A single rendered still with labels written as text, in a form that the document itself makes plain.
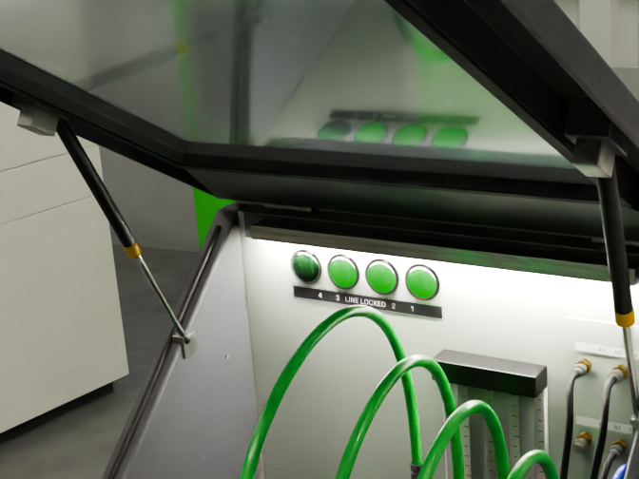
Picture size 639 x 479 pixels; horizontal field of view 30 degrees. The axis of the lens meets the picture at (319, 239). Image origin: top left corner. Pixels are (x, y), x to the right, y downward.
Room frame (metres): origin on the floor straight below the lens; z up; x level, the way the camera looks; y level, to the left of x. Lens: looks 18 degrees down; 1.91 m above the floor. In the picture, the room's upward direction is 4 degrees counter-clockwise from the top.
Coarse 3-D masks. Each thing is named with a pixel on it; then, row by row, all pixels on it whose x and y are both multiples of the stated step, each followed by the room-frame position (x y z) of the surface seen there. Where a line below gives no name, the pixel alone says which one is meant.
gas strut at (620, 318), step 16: (608, 192) 1.02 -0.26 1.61; (608, 208) 1.03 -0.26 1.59; (608, 224) 1.04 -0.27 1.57; (608, 240) 1.05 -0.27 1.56; (624, 240) 1.05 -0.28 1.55; (608, 256) 1.06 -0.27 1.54; (624, 256) 1.06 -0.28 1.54; (624, 272) 1.06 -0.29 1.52; (624, 288) 1.07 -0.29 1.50; (624, 304) 1.08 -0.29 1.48; (624, 320) 1.09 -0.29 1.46; (624, 336) 1.11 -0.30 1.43
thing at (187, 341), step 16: (64, 128) 1.37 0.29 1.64; (64, 144) 1.38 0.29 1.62; (80, 144) 1.39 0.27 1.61; (80, 160) 1.39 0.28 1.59; (96, 176) 1.40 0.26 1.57; (96, 192) 1.40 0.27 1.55; (112, 208) 1.42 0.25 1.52; (112, 224) 1.42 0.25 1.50; (128, 240) 1.43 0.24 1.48; (128, 256) 1.44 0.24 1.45; (144, 272) 1.46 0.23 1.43; (176, 320) 1.49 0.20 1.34; (176, 336) 1.50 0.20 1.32; (192, 336) 1.51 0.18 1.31; (192, 352) 1.51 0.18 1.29
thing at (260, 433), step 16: (336, 320) 1.23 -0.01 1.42; (384, 320) 1.32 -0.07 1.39; (320, 336) 1.21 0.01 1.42; (304, 352) 1.18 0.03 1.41; (400, 352) 1.35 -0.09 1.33; (288, 368) 1.16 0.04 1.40; (288, 384) 1.15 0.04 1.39; (272, 400) 1.13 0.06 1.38; (272, 416) 1.12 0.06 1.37; (416, 416) 1.38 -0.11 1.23; (256, 432) 1.11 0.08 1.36; (416, 432) 1.38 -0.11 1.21; (256, 448) 1.10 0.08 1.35; (416, 448) 1.38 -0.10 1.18; (256, 464) 1.09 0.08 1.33; (416, 464) 1.38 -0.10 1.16
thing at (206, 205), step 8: (200, 192) 4.35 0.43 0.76; (200, 200) 4.35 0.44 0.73; (208, 200) 4.33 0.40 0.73; (216, 200) 4.31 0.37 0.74; (224, 200) 4.28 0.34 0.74; (232, 200) 4.26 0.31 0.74; (200, 208) 4.36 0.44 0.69; (208, 208) 4.33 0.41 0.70; (216, 208) 4.31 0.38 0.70; (200, 216) 4.36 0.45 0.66; (208, 216) 4.33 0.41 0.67; (200, 224) 4.36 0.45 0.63; (208, 224) 4.33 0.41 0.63; (200, 232) 4.36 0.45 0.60; (200, 240) 4.37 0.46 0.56; (200, 248) 4.37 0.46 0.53
